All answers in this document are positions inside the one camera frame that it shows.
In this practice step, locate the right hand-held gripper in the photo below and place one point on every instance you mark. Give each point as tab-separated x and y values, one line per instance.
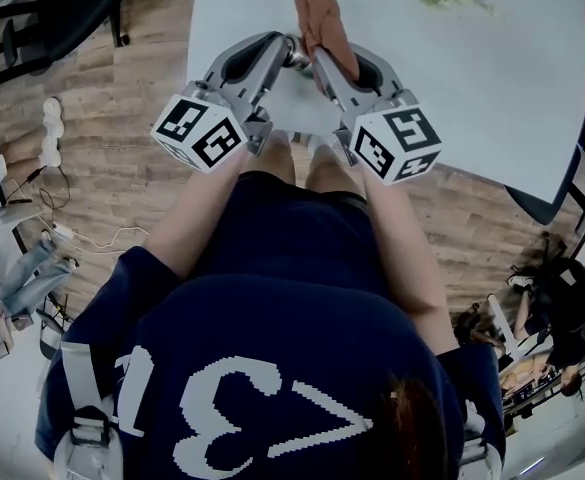
407	133

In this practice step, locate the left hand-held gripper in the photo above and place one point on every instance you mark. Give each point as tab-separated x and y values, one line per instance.
219	140

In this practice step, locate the small metal cup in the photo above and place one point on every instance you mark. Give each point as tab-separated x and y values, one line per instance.
299	58

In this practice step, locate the brown cloth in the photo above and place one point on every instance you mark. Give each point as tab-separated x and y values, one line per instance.
322	18

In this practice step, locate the person's right forearm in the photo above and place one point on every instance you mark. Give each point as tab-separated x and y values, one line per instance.
402	248

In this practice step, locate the person's left forearm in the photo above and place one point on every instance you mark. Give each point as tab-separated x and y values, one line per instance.
197	218

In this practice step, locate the person's right leg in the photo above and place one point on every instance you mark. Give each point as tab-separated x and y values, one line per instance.
327	173

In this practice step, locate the person's leg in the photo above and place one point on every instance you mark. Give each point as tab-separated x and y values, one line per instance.
278	163
327	173

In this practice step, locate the person's left leg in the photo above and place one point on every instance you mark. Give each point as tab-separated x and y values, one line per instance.
278	163

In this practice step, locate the black office chair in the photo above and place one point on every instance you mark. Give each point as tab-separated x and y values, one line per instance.
72	18
542	203

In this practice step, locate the white power adapter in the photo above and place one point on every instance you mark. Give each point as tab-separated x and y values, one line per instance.
63	231

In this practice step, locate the navy shirt white print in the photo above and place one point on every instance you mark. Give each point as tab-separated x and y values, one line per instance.
272	318

